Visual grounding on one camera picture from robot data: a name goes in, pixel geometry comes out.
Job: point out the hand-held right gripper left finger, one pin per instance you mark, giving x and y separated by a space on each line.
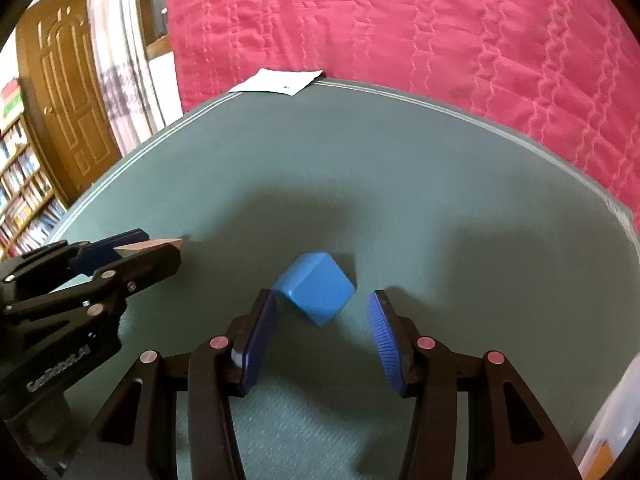
260 345

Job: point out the bookshelf with books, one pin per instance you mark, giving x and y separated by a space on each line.
22 185

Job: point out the patterned white curtain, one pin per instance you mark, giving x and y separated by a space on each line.
120 60

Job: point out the white paper sheet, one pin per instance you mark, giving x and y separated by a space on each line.
277 81

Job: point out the orange wooden block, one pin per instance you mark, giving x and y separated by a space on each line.
601 456

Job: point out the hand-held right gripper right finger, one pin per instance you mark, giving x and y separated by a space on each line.
385 345

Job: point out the teal mat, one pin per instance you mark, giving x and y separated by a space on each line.
350 185

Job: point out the pink triangular wooden block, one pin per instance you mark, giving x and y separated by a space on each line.
150 245

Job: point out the clear plastic container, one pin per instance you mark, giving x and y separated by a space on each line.
617 420

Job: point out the blue wooden block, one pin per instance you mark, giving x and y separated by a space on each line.
317 287

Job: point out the wooden side desk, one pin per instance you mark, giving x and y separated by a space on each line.
159 46

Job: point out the brown wooden door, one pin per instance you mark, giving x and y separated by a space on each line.
70 85

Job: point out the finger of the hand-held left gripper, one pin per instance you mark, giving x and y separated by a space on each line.
100 252
150 265

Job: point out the red quilted blanket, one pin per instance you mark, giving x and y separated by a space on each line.
400 25

